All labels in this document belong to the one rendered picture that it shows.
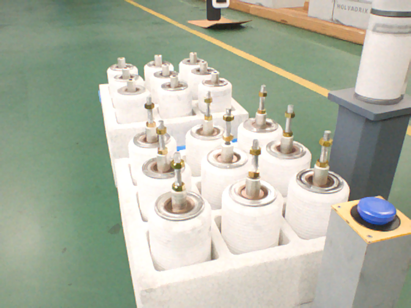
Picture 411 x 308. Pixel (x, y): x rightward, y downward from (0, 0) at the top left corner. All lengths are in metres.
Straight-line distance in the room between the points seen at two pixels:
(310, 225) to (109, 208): 0.56
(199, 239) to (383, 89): 0.51
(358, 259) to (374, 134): 0.45
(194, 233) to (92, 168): 0.71
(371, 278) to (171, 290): 0.26
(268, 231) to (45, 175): 0.79
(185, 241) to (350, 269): 0.22
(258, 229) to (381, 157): 0.42
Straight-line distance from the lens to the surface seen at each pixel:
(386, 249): 0.48
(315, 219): 0.65
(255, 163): 0.58
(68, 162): 1.28
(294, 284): 0.66
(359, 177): 0.93
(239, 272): 0.59
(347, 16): 3.14
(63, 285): 0.85
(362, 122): 0.88
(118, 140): 1.04
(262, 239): 0.61
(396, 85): 0.89
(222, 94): 1.09
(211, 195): 0.70
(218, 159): 0.70
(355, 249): 0.48
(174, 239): 0.56
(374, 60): 0.87
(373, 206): 0.48
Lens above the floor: 0.59
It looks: 29 degrees down
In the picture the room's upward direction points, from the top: straight up
